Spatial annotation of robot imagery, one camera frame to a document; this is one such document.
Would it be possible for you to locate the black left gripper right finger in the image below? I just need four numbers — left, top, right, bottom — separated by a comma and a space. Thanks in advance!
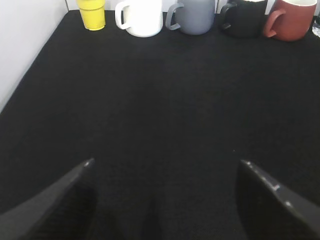
236, 160, 320, 240

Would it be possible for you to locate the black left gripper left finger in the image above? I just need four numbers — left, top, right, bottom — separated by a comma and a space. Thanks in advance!
0, 158, 97, 240

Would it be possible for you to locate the white ceramic mug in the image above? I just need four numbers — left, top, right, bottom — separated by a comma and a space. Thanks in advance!
114, 0, 163, 38

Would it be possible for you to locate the yellow plastic cup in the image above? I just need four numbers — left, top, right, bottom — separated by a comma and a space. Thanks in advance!
76, 0, 106, 31

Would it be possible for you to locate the red ceramic mug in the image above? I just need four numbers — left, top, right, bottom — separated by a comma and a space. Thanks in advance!
263, 0, 317, 42

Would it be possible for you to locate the black ceramic mug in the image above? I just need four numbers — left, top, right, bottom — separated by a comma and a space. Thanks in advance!
218, 0, 268, 38

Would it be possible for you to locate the grey ceramic mug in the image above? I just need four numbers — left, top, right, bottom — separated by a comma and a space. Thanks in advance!
165, 0, 216, 36

